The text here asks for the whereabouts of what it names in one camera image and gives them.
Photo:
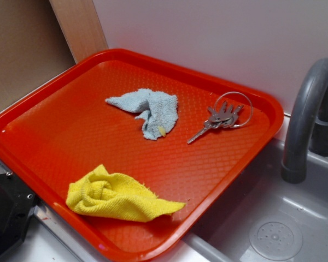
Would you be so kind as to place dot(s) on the yellow cloth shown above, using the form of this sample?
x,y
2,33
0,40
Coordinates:
x,y
117,196

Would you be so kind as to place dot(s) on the wooden board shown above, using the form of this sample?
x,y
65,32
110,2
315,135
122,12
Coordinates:
x,y
80,26

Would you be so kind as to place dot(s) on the grey plastic sink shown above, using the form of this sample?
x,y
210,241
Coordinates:
x,y
260,217

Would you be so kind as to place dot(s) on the red plastic tray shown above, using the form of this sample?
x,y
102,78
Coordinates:
x,y
65,129

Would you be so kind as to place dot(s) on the light blue cloth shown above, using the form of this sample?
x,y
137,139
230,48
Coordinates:
x,y
157,109

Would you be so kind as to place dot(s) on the grey curved faucet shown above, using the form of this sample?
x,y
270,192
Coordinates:
x,y
308,126

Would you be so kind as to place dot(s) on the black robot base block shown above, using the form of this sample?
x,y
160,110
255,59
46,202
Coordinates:
x,y
17,203

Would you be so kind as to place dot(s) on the silver keys on ring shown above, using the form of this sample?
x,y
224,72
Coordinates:
x,y
225,117

